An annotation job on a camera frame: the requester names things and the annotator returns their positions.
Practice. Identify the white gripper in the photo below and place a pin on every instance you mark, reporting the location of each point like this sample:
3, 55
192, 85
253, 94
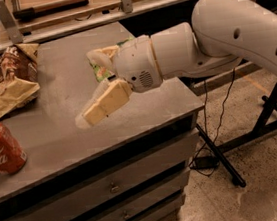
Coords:
135, 64

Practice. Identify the red coke can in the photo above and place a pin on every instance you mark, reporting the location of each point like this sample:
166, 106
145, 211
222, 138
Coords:
12, 157

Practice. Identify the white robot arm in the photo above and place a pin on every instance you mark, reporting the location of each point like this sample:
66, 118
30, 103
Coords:
220, 34

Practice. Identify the green chip bag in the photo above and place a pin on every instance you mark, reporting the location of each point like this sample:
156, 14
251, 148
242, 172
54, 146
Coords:
102, 73

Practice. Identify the brown chip bag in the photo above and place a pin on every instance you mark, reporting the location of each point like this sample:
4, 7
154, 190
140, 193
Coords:
18, 76

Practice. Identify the grey drawer cabinet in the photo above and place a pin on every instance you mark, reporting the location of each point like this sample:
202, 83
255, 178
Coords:
130, 167

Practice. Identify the black power adapter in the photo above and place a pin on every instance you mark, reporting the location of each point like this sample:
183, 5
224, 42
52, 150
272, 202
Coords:
206, 162

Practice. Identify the black table stand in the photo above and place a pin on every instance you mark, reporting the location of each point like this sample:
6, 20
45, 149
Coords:
267, 122

